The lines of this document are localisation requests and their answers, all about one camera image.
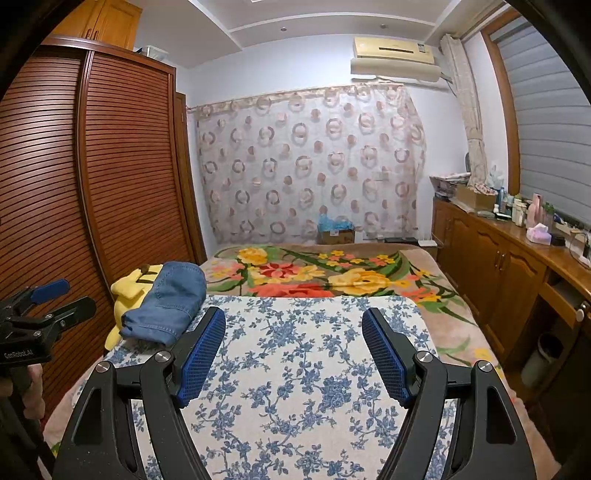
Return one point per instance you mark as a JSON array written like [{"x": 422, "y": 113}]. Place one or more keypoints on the pink tissue box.
[{"x": 539, "y": 234}]

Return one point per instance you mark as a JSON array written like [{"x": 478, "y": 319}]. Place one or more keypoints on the wooden window frame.
[{"x": 501, "y": 92}]

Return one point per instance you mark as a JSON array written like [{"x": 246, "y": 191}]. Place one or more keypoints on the clear box on wardrobe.
[{"x": 152, "y": 53}]

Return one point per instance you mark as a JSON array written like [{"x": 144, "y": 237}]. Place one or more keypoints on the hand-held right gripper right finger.
[{"x": 388, "y": 364}]

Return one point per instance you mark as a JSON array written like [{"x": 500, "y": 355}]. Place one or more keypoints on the tied-back beige curtain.
[{"x": 466, "y": 115}]

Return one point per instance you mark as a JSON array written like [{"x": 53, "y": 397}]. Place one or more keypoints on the wooden overhead cabinet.
[{"x": 106, "y": 23}]

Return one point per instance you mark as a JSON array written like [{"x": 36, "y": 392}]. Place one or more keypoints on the small white box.
[{"x": 427, "y": 243}]

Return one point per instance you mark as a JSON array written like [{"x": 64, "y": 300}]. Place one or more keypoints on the open cardboard box on sideboard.
[{"x": 475, "y": 198}]

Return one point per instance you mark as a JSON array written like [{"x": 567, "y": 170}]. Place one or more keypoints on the person's left hand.
[{"x": 36, "y": 392}]

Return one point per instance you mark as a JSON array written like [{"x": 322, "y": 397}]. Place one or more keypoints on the yellow plush toy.
[{"x": 127, "y": 288}]

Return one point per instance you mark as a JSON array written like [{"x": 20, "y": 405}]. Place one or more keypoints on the brown louvred wooden wardrobe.
[{"x": 115, "y": 161}]

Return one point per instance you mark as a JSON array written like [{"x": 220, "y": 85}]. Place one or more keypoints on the blue denim pants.
[{"x": 166, "y": 300}]

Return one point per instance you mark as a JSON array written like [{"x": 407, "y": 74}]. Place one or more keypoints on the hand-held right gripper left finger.
[{"x": 199, "y": 362}]

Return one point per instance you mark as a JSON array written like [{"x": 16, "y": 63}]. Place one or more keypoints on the pink bottle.
[{"x": 534, "y": 210}]

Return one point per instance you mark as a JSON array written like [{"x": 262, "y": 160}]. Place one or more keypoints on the wall air conditioner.
[{"x": 392, "y": 50}]

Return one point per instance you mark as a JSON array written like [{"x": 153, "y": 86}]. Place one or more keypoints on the grey trash bin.
[{"x": 540, "y": 364}]

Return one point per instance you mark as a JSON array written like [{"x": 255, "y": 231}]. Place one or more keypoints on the flat black device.
[{"x": 399, "y": 240}]

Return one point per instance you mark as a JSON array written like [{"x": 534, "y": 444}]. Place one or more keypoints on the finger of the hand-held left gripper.
[
  {"x": 48, "y": 290},
  {"x": 74, "y": 311}
]

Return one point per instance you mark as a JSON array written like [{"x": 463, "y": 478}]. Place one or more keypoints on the blue plastic bag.
[{"x": 334, "y": 222}]

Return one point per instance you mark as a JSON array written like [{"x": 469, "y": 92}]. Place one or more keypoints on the circle-pattern sheer curtain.
[{"x": 314, "y": 161}]

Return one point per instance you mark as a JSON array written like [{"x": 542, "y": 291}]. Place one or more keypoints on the blue floral white cloth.
[{"x": 295, "y": 350}]

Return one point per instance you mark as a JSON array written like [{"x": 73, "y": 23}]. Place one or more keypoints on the grey window blind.
[{"x": 545, "y": 115}]

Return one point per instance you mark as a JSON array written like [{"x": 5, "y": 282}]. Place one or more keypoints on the long wooden sideboard cabinet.
[{"x": 485, "y": 258}]

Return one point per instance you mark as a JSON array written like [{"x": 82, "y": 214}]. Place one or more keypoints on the white plastic bag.
[{"x": 496, "y": 177}]

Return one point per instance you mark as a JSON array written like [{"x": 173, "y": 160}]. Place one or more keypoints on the row of toiletry bottles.
[{"x": 510, "y": 210}]

